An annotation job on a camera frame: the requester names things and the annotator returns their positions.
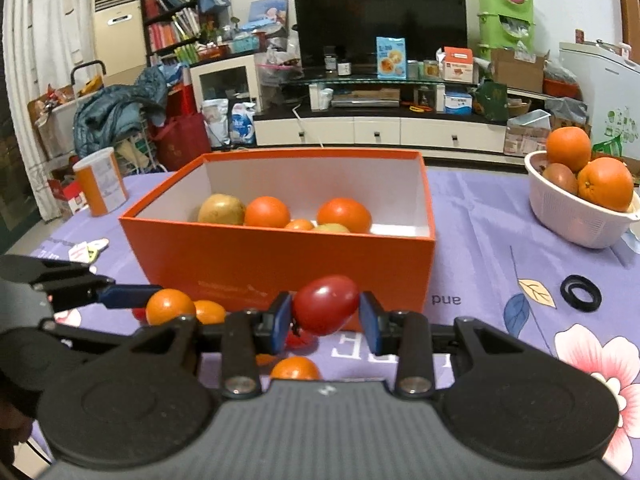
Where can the white television stand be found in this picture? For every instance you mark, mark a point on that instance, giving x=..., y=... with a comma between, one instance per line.
x=375, y=130

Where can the clear plastic container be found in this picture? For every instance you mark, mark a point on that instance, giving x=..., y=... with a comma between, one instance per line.
x=527, y=121

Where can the white curtain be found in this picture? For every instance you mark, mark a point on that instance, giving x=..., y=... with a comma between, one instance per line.
x=40, y=50

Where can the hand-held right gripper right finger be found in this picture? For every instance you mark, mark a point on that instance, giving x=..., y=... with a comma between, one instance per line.
x=369, y=322

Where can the white colander bowl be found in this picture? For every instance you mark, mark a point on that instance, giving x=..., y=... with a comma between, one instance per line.
x=575, y=220

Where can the red shopping bag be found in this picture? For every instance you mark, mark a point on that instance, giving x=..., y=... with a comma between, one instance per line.
x=180, y=145

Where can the small white packet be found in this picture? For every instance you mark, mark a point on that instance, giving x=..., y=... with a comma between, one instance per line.
x=87, y=251

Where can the white cups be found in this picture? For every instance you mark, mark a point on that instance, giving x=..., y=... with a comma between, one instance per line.
x=320, y=96

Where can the blue snack bag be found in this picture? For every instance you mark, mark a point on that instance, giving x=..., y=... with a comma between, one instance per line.
x=391, y=57

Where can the small orange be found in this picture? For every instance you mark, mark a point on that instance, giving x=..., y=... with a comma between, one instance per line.
x=265, y=359
x=167, y=307
x=210, y=312
x=295, y=369
x=300, y=225

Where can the reddish brown fruit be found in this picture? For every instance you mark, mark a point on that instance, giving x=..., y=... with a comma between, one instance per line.
x=559, y=178

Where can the green plastic rack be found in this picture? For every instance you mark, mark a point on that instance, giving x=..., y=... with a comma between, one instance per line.
x=505, y=15

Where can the purple floral tablecloth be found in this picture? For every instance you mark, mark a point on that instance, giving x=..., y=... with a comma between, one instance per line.
x=480, y=240

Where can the open cardboard box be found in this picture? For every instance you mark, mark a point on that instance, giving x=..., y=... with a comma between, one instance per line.
x=517, y=72

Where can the beige air conditioner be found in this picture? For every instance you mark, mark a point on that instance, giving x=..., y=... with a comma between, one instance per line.
x=117, y=30

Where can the dark green bag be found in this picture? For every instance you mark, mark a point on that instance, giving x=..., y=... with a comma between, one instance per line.
x=490, y=102

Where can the white glass-door cabinet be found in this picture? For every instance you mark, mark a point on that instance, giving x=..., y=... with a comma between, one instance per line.
x=225, y=82

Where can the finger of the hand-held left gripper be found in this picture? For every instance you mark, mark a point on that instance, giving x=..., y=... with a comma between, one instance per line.
x=130, y=296
x=90, y=341

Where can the red and white box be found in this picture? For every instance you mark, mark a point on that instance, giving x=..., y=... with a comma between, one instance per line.
x=72, y=202

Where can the black television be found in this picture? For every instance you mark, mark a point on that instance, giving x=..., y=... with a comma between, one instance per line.
x=380, y=10

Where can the white chest freezer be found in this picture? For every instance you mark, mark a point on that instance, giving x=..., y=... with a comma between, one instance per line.
x=605, y=95

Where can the dark bookshelf with books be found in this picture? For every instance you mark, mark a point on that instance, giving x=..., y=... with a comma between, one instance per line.
x=170, y=10

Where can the white bag with blue print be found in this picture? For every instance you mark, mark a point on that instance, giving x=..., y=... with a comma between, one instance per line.
x=242, y=125

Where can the orange and white canister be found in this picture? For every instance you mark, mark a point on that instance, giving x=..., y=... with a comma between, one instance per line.
x=100, y=182

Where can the orange and white carton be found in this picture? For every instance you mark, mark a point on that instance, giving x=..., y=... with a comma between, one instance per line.
x=457, y=65

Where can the orange cardboard box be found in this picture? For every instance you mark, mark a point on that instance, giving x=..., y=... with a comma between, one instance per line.
x=280, y=265

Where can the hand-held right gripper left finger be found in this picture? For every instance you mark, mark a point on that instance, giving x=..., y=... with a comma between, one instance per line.
x=282, y=322

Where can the blue tissue box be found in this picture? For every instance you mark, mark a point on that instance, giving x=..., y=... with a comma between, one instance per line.
x=458, y=102

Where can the plain white bag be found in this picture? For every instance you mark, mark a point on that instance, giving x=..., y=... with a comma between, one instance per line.
x=215, y=122

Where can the large reddish orange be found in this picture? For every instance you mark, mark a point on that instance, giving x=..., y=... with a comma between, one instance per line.
x=345, y=215

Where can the large round orange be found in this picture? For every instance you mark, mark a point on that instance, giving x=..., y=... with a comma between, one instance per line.
x=267, y=211

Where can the big orange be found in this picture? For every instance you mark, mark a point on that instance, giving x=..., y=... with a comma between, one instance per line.
x=567, y=147
x=605, y=182

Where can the blue padded jacket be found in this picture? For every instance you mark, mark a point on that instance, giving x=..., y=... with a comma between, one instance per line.
x=115, y=110

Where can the yellow-green round fruit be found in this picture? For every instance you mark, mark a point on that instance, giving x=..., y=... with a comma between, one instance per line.
x=221, y=209
x=330, y=228

